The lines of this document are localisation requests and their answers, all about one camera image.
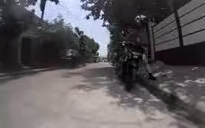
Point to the row of green trees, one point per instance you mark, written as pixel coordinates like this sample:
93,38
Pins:
76,43

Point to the dark parked car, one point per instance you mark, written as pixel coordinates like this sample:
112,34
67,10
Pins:
70,56

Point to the person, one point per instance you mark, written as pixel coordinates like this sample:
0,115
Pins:
144,40

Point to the grey concrete road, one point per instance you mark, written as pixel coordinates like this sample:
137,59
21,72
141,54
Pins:
66,100

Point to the large shady trees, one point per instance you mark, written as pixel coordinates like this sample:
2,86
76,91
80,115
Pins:
123,13

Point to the dark pole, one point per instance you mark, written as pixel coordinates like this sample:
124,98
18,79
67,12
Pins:
43,8

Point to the raised grey kerb strip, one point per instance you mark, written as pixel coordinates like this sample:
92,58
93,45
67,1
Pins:
13,74

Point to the building with dark gateway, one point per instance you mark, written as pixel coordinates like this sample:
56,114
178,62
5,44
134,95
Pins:
13,43

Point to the grey slatted wall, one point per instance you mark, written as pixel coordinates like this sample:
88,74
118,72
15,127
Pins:
193,26

